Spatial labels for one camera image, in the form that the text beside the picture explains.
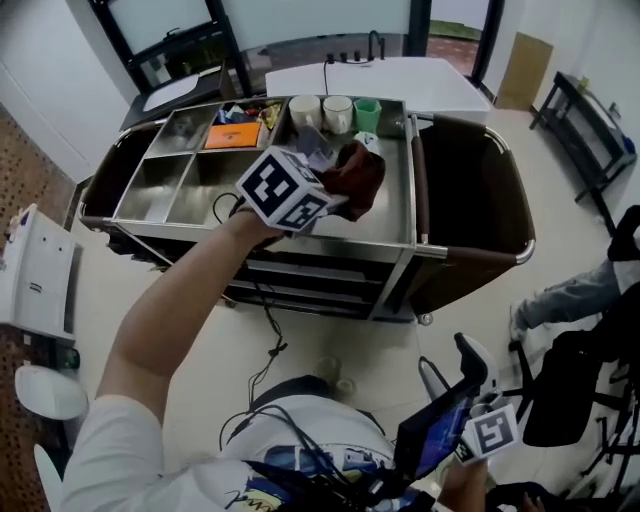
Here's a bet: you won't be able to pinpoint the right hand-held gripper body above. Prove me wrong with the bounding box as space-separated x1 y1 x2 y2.
394 380 522 482

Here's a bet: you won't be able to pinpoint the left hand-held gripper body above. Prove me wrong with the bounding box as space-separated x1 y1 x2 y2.
234 145 351 236

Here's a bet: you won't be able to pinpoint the dark red cloth item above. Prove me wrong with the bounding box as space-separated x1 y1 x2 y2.
319 141 387 224

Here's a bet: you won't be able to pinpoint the steel cart with compartments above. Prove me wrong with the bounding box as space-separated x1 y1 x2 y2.
77 94 537 326

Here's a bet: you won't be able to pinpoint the person's right forearm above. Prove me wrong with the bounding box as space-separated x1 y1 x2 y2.
438 457 490 512

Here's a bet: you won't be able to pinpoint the person's left forearm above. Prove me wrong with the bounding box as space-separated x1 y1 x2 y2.
95 205 286 426

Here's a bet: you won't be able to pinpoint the large brown cart bag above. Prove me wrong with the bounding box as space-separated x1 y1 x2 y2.
410 113 537 316

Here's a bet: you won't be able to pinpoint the orange flat packet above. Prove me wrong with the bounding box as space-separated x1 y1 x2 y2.
203 122 263 150

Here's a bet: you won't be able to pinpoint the pile of small colourful packets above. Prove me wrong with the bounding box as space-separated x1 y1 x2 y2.
215 99 284 129

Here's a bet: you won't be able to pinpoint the white mug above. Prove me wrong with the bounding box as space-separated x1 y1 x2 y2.
288 94 323 130
322 95 355 135

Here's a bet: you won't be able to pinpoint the person's shoes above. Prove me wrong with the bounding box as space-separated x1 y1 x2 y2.
313 355 357 402

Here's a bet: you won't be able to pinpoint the black office chair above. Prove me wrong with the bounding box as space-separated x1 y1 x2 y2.
509 204 640 501

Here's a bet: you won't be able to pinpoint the white small bottle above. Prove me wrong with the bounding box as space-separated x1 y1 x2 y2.
353 130 381 157

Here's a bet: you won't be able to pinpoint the green plastic cup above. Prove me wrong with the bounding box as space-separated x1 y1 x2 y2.
353 97 383 135

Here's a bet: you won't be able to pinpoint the white sheet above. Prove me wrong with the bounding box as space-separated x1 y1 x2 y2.
142 74 202 112

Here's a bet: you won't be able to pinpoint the black shelf rack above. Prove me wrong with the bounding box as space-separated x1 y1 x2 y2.
88 0 254 132

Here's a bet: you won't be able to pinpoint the white bathtub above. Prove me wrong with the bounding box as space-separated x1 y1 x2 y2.
264 55 494 126

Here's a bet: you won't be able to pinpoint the black faucet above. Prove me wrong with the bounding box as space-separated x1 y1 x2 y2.
366 29 387 62

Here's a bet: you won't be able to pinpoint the black low bench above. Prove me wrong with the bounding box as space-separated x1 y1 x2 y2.
528 70 639 236

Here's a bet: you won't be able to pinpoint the brown cardboard panel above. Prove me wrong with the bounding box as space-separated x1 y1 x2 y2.
494 31 555 112

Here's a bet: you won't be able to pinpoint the person's white printed shirt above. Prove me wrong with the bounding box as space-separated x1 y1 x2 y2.
59 393 437 512

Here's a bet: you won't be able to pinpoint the bundle of black chest cables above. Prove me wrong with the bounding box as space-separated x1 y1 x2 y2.
218 402 401 512

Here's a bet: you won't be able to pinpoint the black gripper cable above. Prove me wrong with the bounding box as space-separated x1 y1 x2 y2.
211 191 290 406

